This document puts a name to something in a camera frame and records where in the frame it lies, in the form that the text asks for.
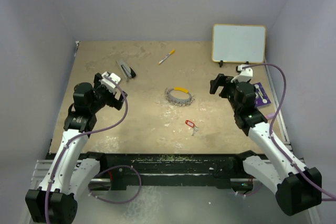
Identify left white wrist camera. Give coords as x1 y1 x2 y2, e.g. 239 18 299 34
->
100 71 121 93

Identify small whiteboard yellow frame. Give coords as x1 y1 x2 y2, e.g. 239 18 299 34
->
212 24 266 63

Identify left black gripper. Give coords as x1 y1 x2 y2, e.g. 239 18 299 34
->
89 74 127 113

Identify white yellow marker pen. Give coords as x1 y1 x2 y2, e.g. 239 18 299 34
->
158 49 175 65

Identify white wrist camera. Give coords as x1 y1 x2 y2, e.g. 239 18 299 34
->
100 71 121 93
231 64 253 83

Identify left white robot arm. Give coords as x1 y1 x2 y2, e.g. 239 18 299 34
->
25 71 127 223

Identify silver black stapler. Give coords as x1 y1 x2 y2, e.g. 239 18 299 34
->
117 59 136 82

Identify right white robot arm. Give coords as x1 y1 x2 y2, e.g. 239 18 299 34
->
209 73 322 216

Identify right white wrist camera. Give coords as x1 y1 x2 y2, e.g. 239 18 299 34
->
231 64 253 83

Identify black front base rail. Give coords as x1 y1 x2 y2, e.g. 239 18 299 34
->
79 152 261 194

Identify pink eraser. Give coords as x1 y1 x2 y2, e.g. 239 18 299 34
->
265 113 275 120

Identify purple booklet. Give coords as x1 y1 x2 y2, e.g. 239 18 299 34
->
254 82 271 108

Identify red key tag with key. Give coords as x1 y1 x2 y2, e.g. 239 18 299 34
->
185 120 199 136

